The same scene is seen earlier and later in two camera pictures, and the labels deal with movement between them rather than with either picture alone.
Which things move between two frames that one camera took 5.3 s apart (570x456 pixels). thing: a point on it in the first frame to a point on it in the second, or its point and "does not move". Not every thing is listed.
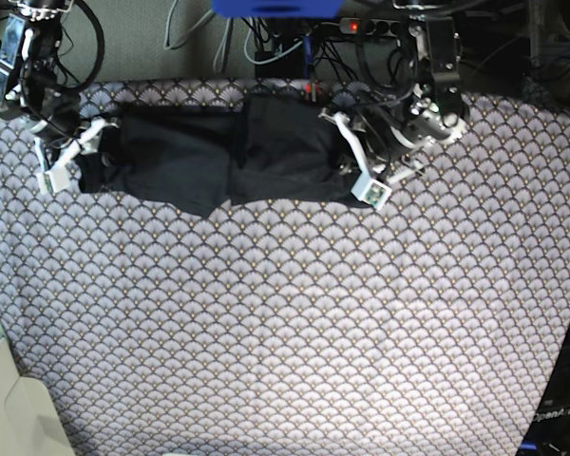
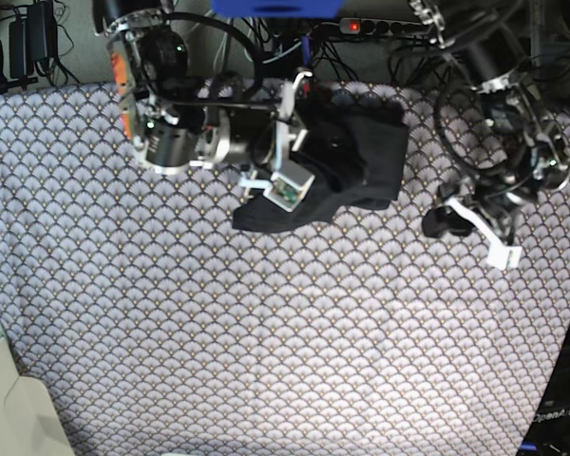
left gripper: [92, 163] to [286, 142]
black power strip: [378, 28] does not move
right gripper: [387, 175] to [444, 219]
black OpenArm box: [560, 423] does not move
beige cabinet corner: [19, 415] does not move
